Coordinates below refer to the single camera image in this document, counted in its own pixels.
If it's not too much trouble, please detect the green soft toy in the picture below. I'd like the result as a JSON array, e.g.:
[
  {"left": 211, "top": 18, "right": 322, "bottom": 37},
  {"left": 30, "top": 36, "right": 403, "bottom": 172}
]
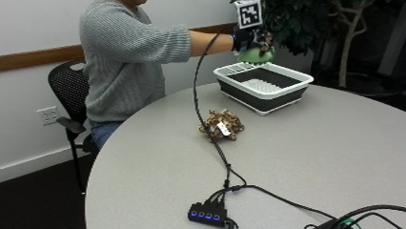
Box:
[{"left": 235, "top": 45, "right": 276, "bottom": 66}]

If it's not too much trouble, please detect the white marker cube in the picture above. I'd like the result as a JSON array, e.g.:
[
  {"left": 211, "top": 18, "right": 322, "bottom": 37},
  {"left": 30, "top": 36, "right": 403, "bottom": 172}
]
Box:
[{"left": 233, "top": 0, "right": 263, "bottom": 31}]

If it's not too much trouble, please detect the potted tree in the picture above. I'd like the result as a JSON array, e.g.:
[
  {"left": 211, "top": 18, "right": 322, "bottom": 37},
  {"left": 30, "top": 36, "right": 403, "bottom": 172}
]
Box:
[{"left": 230, "top": 0, "right": 406, "bottom": 96}]

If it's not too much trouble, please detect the white and grey dish tub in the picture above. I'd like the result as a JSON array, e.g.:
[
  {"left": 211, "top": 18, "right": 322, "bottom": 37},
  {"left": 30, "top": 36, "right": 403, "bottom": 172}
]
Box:
[{"left": 211, "top": 61, "right": 314, "bottom": 116}]

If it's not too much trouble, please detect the the person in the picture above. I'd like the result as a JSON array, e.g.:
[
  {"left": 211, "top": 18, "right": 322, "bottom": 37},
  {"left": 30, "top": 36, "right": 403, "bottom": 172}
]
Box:
[{"left": 78, "top": 0, "right": 234, "bottom": 151}]

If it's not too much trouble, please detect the black office chair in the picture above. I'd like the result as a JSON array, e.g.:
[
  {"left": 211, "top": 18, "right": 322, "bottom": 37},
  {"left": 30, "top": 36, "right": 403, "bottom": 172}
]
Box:
[{"left": 46, "top": 58, "right": 99, "bottom": 195}]

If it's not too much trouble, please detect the black hub with blue lights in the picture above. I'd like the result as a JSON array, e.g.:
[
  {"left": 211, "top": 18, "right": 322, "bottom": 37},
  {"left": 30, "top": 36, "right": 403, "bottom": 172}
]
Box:
[{"left": 186, "top": 199, "right": 230, "bottom": 228}]

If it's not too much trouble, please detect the black glove cable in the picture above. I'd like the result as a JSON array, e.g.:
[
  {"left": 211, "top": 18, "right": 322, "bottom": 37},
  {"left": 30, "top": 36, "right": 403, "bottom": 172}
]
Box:
[{"left": 191, "top": 30, "right": 247, "bottom": 204}]

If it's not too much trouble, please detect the wooden wall rail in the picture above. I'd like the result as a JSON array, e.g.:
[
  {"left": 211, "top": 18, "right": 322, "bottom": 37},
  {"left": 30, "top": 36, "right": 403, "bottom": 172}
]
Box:
[{"left": 0, "top": 22, "right": 238, "bottom": 73}]

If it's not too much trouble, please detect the white wall socket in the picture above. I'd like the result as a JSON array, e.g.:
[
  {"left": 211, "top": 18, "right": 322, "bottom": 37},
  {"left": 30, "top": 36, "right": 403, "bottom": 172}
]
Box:
[{"left": 36, "top": 105, "right": 62, "bottom": 127}]

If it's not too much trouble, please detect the black cable bundle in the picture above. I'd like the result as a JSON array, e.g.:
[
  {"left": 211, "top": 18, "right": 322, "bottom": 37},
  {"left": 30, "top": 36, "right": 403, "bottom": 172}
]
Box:
[{"left": 303, "top": 203, "right": 406, "bottom": 229}]

